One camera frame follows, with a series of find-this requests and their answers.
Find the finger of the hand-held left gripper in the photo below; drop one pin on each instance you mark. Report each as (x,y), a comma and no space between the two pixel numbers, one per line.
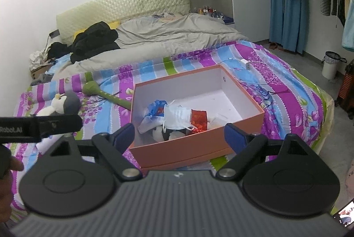
(63,125)

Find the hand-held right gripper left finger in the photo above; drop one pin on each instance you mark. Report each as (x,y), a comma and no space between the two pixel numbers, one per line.
(125,140)

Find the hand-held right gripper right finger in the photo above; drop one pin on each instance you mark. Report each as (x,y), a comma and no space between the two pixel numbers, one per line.
(233,140)

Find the red foil packet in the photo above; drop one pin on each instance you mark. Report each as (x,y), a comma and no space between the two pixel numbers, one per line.
(199,121)

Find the panda plush toy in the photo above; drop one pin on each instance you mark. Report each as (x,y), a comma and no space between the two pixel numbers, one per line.
(166,134)

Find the pink cardboard box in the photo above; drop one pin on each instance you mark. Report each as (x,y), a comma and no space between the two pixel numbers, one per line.
(193,148)

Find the blue plastic bag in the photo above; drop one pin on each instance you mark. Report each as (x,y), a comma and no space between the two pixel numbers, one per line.
(155,108)

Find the light blue face mask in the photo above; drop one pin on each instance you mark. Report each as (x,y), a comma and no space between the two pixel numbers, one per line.
(177,115)

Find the person's left hand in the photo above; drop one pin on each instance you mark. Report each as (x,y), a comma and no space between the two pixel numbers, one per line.
(16,165)

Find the grey penguin plush toy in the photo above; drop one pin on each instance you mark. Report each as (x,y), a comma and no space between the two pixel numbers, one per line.
(66,103)

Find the green plush hammer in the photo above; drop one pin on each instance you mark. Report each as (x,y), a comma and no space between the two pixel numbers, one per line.
(92,89)

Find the grey cloth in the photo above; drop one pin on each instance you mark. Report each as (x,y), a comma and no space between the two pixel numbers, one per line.
(41,79)

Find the brown cardboard box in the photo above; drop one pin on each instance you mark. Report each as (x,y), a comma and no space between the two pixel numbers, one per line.
(38,71)

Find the crumpled white cloth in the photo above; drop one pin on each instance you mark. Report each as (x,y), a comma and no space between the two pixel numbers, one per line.
(37,56)

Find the small black garment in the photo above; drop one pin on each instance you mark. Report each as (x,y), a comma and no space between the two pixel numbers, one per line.
(58,49)

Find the black jacket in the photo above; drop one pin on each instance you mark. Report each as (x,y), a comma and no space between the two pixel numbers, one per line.
(94,40)

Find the pair of slippers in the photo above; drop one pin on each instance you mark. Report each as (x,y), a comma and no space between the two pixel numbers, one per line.
(275,46)

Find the grey duvet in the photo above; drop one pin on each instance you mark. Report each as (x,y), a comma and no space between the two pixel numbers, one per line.
(166,38)

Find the yellow pillow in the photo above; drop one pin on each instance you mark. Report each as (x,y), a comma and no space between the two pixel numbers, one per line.
(110,25)

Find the white trash bin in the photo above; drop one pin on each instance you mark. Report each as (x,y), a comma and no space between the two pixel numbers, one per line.
(330,67)

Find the cream printed cloth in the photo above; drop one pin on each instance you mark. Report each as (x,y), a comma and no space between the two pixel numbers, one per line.
(349,179)

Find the brown suitcase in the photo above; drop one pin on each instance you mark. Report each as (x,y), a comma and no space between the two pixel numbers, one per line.
(345,85)

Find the beige cloth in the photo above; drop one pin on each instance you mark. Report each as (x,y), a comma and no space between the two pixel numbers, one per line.
(166,17)

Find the row of small bottles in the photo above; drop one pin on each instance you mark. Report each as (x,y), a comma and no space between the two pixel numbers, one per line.
(207,10)

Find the smartphone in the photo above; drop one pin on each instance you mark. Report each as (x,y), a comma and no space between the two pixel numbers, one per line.
(344,213)

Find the cream quilted headboard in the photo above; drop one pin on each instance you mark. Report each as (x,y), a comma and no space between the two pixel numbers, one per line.
(124,2)

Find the blue curtain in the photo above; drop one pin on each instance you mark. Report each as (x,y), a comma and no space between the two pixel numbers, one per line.
(287,4)

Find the black wall socket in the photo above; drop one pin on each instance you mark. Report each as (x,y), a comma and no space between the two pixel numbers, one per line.
(54,33)

